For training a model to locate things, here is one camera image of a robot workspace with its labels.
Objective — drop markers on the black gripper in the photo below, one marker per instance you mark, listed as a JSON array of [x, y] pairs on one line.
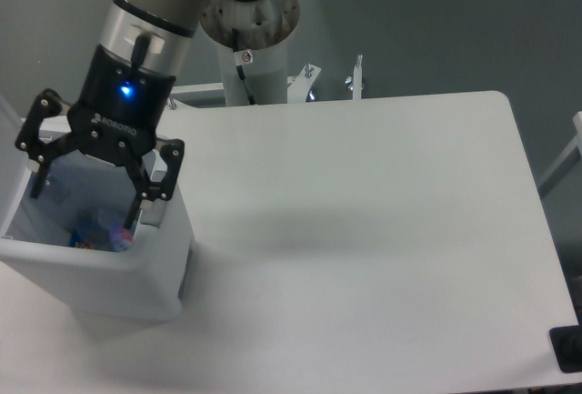
[[118, 112]]

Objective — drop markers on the black object at table corner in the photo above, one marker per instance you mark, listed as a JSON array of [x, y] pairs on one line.
[[566, 343]]

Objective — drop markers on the blue snack wrapper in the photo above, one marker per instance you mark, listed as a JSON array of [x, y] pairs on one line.
[[89, 233]]

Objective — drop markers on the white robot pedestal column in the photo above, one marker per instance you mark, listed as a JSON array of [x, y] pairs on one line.
[[251, 34]]

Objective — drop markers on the white plastic trash can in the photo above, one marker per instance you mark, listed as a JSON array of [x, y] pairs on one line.
[[144, 281]]

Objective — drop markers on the clear plastic bottle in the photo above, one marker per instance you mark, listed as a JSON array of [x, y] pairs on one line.
[[120, 238]]

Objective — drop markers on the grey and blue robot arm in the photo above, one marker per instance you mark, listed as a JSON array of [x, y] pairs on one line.
[[153, 34]]

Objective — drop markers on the white clamp post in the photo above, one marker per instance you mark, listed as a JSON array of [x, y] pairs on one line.
[[355, 83]]

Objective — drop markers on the white frame at right edge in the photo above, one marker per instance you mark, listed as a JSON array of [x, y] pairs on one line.
[[565, 161]]

